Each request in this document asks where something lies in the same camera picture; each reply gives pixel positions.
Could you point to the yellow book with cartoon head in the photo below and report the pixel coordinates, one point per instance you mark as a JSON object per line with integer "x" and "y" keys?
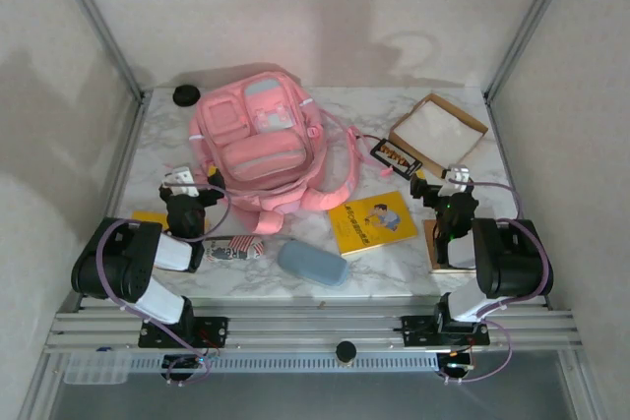
{"x": 147, "y": 221}

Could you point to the shallow cardboard tray box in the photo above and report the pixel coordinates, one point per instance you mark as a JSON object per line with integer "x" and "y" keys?
{"x": 438, "y": 132}

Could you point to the pink student backpack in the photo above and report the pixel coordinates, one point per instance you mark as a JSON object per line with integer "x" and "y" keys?
{"x": 261, "y": 135}

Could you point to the yellow book with cartoon man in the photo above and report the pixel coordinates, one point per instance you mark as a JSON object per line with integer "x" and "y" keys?
{"x": 369, "y": 223}

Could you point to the blue grey pencil case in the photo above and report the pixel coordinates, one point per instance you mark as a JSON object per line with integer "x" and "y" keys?
{"x": 312, "y": 265}

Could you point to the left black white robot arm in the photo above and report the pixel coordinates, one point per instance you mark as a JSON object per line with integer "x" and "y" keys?
{"x": 120, "y": 262}

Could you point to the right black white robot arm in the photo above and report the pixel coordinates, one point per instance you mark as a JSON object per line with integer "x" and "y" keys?
{"x": 512, "y": 258}

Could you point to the flag print fabric pouch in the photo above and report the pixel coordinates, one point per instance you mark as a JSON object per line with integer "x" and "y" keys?
{"x": 236, "y": 248}

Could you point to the black round cap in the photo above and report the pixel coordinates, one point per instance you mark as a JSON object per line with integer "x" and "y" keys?
{"x": 186, "y": 95}

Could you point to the left small circuit board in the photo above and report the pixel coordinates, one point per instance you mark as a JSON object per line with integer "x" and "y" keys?
{"x": 184, "y": 365}

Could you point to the small circuit board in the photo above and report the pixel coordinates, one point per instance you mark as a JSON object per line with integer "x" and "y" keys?
{"x": 458, "y": 366}
{"x": 184, "y": 365}

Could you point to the right small circuit board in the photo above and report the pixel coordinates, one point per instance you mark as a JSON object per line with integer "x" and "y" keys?
{"x": 458, "y": 366}

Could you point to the black round knob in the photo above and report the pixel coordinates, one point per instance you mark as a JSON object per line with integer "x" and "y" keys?
{"x": 345, "y": 352}

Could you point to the clear plastic organizer box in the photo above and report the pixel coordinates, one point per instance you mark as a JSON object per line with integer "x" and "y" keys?
{"x": 96, "y": 368}

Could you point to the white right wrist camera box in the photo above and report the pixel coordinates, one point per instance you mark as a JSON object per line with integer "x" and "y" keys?
{"x": 458, "y": 176}

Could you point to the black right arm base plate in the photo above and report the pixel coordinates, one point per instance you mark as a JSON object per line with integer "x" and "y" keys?
{"x": 418, "y": 329}

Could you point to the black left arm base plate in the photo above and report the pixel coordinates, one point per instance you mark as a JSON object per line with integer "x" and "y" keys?
{"x": 216, "y": 331}

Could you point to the aluminium rail beam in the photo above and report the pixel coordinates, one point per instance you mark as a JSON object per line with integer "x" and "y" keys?
{"x": 315, "y": 329}

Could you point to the aluminium left frame post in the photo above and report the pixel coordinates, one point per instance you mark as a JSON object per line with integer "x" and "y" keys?
{"x": 98, "y": 26}

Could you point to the aluminium frame post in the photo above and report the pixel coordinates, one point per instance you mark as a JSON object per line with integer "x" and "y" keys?
{"x": 531, "y": 21}
{"x": 98, "y": 26}

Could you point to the aluminium right frame post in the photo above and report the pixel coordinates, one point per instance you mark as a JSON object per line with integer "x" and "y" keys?
{"x": 531, "y": 21}

